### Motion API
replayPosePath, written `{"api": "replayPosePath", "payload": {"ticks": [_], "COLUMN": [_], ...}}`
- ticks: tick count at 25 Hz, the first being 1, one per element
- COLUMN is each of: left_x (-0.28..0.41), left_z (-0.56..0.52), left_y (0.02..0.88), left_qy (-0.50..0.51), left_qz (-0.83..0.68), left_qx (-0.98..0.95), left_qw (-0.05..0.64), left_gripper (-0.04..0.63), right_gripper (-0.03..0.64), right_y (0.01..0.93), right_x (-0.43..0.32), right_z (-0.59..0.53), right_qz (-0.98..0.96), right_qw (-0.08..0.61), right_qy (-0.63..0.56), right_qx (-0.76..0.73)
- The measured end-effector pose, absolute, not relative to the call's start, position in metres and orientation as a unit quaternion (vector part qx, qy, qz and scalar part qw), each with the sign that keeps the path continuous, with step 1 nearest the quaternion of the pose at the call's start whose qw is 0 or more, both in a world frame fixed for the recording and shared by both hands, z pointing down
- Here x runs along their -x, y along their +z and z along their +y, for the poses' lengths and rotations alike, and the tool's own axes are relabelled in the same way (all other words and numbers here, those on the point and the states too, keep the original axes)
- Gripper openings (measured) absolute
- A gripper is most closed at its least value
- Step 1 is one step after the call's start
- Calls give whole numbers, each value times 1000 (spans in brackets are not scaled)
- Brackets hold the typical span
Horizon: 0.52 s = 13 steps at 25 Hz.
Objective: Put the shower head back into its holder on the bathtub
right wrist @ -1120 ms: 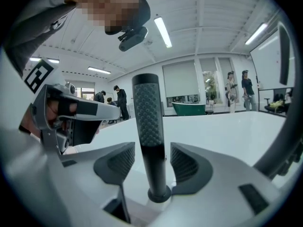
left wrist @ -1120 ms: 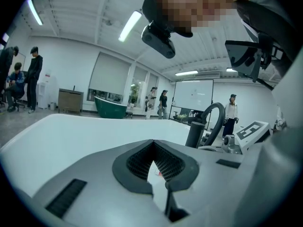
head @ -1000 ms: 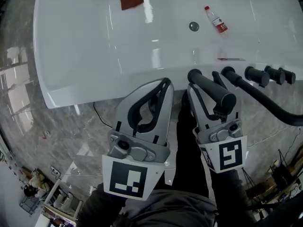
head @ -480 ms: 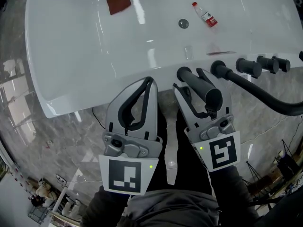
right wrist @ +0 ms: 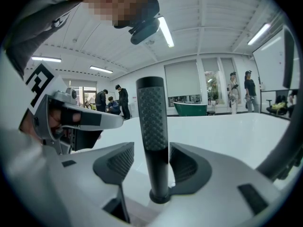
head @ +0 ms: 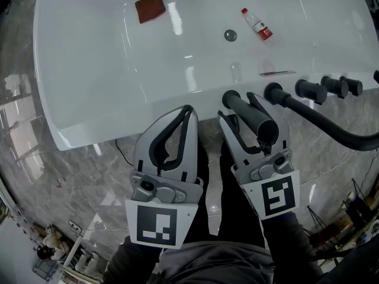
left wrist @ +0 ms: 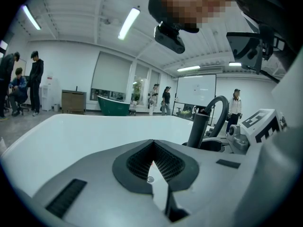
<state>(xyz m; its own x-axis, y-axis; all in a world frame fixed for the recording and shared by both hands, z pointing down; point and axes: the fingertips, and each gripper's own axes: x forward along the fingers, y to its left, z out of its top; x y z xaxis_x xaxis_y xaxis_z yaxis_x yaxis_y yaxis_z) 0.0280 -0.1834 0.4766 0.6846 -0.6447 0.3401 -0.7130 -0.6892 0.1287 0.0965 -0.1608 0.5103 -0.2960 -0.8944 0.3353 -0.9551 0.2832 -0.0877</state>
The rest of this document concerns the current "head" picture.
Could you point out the chrome drain plug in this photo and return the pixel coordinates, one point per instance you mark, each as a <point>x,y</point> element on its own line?
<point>230,35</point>

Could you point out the person's left forearm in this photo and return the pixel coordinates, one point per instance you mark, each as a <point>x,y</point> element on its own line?
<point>130,262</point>

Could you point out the black curved tube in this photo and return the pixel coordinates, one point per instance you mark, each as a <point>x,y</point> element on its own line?
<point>311,111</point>

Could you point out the clear bottle red label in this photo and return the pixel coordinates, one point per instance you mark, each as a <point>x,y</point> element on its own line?
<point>259,25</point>

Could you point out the black faucet knob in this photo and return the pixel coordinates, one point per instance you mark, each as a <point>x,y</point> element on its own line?
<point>311,91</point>
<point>353,85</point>
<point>334,86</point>
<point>376,77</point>

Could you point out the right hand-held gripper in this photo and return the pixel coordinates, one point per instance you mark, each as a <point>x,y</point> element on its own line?
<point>275,194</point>

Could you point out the person's right leg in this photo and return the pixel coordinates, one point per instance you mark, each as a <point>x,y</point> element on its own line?
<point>237,206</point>

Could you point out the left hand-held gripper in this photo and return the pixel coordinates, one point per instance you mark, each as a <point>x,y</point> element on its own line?
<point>160,217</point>

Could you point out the dark red cloth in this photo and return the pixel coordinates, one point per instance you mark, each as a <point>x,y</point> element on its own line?
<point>150,9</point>

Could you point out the person's right forearm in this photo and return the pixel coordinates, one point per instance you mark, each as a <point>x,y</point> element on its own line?
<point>284,241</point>

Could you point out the person's grey sweatshirt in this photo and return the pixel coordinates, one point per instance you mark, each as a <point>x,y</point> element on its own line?
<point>213,265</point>

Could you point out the white bathtub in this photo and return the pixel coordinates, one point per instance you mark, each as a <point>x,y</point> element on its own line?
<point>103,69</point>

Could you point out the black tripod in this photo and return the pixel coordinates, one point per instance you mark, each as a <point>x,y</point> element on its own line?
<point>356,206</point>

